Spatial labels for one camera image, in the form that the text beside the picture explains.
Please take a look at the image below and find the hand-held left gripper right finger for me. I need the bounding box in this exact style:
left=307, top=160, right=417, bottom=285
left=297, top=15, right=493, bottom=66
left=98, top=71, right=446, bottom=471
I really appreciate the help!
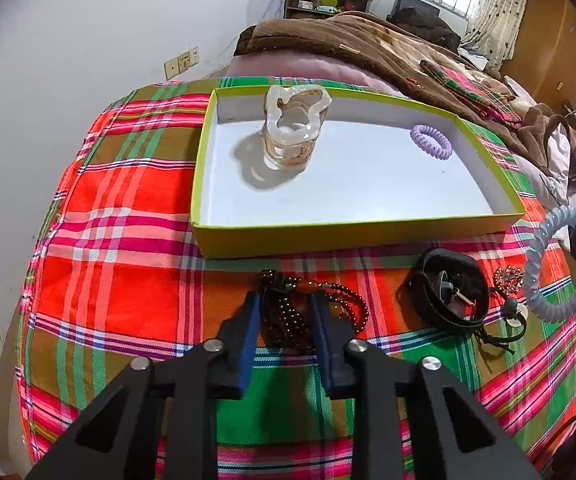
left=310, top=292, right=542, bottom=480

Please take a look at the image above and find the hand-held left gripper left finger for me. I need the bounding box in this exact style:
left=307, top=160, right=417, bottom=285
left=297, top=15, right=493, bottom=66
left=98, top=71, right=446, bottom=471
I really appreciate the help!
left=25, top=291, right=263, bottom=480

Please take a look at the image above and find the dark red bead bracelet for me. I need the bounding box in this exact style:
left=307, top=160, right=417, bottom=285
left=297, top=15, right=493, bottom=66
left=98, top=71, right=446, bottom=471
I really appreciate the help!
left=258, top=269, right=370, bottom=356

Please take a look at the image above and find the light blue spiral hair tie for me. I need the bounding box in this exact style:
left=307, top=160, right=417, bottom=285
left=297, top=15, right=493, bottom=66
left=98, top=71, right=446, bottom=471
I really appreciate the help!
left=524, top=206, right=576, bottom=325

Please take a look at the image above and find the gold ornate hair clip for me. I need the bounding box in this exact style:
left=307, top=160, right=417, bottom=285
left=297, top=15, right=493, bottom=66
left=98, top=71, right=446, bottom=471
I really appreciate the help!
left=492, top=266, right=524, bottom=293

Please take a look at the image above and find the black hair tie with charm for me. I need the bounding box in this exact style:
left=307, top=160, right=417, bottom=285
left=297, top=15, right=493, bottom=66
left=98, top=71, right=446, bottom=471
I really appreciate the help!
left=478, top=287, right=531, bottom=356

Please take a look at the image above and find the black leather band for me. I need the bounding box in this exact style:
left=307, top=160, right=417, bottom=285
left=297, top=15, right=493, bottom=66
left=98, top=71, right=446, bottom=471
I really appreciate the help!
left=408, top=248, right=490, bottom=333

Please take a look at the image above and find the yellow-green cardboard box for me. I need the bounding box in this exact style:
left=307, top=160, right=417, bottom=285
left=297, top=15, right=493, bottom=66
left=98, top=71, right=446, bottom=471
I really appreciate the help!
left=189, top=86, right=527, bottom=260

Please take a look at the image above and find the plaid bed sheet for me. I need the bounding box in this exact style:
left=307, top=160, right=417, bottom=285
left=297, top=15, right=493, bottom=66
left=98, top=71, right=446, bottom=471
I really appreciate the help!
left=15, top=76, right=576, bottom=480

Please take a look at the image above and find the folded plaid cloth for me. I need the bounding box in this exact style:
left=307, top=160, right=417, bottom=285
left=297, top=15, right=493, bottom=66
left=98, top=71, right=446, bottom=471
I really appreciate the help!
left=419, top=59, right=523, bottom=128

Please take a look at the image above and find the wooden wardrobe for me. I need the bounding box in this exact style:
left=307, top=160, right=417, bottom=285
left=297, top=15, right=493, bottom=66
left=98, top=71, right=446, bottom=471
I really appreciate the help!
left=498, top=0, right=576, bottom=116

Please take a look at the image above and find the patterned curtain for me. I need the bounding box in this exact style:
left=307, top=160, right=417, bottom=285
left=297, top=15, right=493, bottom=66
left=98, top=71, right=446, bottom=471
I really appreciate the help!
left=462, top=0, right=531, bottom=73

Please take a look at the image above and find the black jacket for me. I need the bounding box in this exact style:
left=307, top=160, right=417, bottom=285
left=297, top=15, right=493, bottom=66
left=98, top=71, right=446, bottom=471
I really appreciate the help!
left=393, top=6, right=463, bottom=51

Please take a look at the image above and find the brown fleece blanket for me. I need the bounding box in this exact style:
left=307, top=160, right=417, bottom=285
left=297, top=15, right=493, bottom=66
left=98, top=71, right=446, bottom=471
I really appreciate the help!
left=233, top=10, right=576, bottom=186

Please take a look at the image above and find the black monitor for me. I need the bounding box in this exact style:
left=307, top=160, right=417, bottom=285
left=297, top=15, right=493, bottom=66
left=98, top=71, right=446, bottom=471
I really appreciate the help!
left=393, top=0, right=441, bottom=21

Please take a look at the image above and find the wooden shelf unit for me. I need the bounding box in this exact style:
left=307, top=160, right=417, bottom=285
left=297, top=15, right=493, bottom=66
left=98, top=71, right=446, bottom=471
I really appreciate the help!
left=284, top=0, right=373, bottom=21

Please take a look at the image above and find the purple spiral hair tie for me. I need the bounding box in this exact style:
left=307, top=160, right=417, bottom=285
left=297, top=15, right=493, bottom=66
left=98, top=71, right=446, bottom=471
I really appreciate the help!
left=410, top=124, right=453, bottom=160

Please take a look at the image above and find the wall socket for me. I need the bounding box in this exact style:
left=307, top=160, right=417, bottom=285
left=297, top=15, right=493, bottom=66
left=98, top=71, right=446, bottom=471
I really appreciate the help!
left=164, top=47, right=200, bottom=81

